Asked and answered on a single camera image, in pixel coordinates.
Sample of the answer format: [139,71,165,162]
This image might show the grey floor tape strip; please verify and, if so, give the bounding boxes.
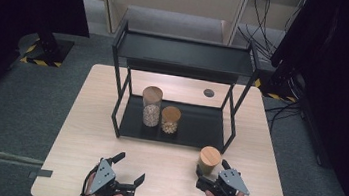
[27,167,54,183]

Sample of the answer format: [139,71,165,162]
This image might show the bundle of black power cables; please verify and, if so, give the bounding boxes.
[233,0,308,65]

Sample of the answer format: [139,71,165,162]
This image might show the round grey table grommet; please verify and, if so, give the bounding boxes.
[202,87,216,99]

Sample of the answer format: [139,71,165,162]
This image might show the black metal two-tier shelf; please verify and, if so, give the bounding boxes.
[100,18,265,157]

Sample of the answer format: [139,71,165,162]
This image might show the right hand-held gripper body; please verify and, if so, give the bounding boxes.
[195,165,253,196]

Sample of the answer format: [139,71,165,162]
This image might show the black floor cables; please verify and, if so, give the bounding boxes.
[261,72,309,132]

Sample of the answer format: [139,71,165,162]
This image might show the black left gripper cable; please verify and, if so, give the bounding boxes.
[78,163,102,196]

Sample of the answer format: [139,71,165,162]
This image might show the short glass jar pale contents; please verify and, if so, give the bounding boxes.
[158,105,183,136]

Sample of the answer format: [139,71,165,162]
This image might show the black stand base striped tape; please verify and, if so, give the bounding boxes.
[252,62,302,104]
[15,30,76,70]

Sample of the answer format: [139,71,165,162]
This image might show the tall glass jar wooden lid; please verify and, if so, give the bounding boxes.
[138,84,166,129]

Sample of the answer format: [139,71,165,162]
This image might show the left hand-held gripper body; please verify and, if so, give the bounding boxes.
[88,157,140,196]

